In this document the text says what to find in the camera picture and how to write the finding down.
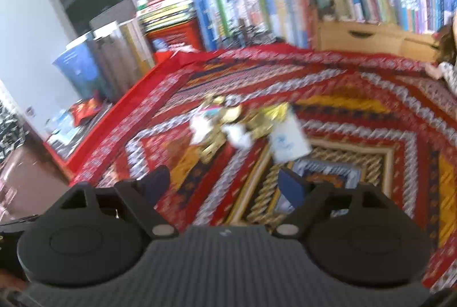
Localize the white blue paper bag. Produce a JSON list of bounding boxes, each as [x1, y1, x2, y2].
[[269, 111, 312, 163]]

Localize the small gold foil wrapper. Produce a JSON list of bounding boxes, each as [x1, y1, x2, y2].
[[243, 102, 289, 139]]

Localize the white tissue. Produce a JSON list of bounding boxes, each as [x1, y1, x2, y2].
[[222, 123, 253, 149]]

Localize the pink snack wrapper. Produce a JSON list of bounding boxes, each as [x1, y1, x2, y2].
[[189, 107, 220, 145]]

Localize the red snack bag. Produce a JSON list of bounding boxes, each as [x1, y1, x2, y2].
[[69, 98, 102, 126]]

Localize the red patterned tablecloth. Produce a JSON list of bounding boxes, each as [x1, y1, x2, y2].
[[67, 44, 456, 290]]

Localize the red plastic crate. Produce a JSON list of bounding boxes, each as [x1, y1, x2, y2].
[[146, 19, 205, 52]]

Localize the miniature black bicycle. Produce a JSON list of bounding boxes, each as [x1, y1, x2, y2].
[[227, 19, 277, 49]]

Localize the wooden drawer shelf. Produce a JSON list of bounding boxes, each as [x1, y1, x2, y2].
[[315, 21, 438, 62]]

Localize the brown haired doll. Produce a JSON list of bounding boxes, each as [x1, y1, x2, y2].
[[424, 13, 456, 95]]

